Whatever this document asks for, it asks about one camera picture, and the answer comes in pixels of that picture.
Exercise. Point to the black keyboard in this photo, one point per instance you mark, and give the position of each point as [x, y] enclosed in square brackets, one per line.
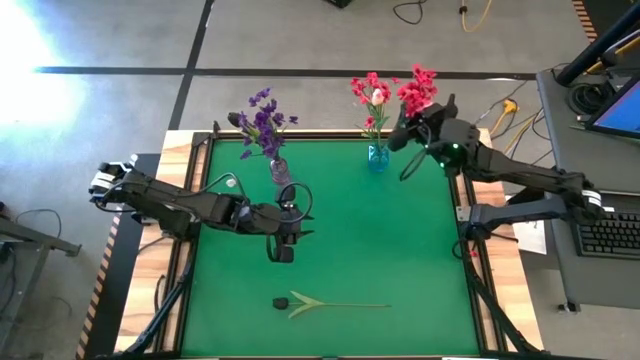
[615, 235]

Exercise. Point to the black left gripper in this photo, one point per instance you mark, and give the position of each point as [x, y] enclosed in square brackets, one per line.
[260, 217]

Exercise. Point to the black table frame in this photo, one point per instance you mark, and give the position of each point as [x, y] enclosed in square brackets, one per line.
[200, 150]

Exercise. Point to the pink glass vase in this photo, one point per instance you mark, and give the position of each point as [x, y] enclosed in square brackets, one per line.
[280, 172]

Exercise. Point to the black pole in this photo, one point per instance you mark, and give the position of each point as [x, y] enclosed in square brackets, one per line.
[600, 45]

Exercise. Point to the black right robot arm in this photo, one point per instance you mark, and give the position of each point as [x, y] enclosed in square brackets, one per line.
[525, 175]

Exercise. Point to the pink tulip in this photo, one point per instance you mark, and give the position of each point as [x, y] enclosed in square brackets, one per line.
[377, 96]

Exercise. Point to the grey side desk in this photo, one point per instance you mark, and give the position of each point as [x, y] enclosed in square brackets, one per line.
[560, 150]

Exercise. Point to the red flower bunch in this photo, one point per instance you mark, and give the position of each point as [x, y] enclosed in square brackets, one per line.
[372, 82]
[417, 92]

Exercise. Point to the green table mat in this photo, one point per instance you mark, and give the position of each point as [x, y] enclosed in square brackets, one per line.
[375, 260]

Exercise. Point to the black diagonal frame strut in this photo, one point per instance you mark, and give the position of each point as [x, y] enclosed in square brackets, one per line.
[160, 310]
[500, 315]

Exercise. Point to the grey metal stand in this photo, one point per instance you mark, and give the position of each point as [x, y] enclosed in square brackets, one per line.
[30, 240]

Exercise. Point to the black panel with striped edge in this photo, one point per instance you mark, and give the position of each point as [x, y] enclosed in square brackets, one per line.
[120, 260]

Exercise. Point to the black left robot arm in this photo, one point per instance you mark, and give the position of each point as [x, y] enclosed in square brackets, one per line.
[160, 197]

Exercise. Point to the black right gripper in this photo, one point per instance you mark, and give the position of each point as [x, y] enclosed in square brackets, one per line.
[450, 135]

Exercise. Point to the monitor with blue screen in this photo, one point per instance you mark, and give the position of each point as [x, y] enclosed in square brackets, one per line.
[622, 112]

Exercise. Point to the light wooden table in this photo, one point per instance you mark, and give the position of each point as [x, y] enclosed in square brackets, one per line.
[172, 150]

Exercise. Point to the white paper sheet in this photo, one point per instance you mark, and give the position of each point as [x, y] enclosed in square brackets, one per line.
[532, 237]

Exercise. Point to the purple flower bunch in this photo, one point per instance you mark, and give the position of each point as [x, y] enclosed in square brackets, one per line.
[265, 125]

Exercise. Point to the blue glass vase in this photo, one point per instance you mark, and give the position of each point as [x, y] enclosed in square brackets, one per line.
[378, 159]

